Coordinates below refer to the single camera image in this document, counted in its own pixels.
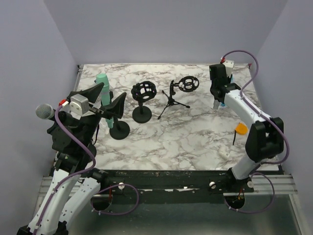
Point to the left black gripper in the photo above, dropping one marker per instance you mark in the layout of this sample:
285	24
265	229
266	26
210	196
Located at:
117	107

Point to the blue microphone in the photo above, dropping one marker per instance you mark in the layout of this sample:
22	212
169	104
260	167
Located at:
222	104

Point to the black round-base shock mount stand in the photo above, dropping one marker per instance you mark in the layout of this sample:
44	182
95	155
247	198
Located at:
143	92

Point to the grey microphone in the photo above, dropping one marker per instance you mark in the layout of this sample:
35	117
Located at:
216	104

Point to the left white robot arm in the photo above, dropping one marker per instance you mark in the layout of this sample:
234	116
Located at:
75	179

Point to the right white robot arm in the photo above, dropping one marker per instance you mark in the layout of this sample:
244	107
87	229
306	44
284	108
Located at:
265	134

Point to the teal microphone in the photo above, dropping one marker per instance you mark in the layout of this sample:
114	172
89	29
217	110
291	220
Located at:
105	92

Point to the black round-base clip stand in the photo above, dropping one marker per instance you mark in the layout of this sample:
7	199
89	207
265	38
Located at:
120	129

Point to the black microphone silver grille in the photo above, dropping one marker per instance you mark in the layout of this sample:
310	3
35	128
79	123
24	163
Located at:
45	112

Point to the orange tape measure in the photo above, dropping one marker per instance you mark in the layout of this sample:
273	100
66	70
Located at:
241	129

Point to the small white plastic piece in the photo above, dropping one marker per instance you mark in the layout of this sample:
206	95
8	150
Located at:
224	152

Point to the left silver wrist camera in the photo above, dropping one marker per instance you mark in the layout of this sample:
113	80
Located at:
77	104

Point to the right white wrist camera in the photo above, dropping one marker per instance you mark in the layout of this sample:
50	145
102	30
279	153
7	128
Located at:
229	65

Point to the black tripod shock mount stand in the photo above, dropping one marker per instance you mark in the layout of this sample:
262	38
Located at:
186	84

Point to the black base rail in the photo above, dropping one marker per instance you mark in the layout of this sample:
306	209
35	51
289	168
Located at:
125	187

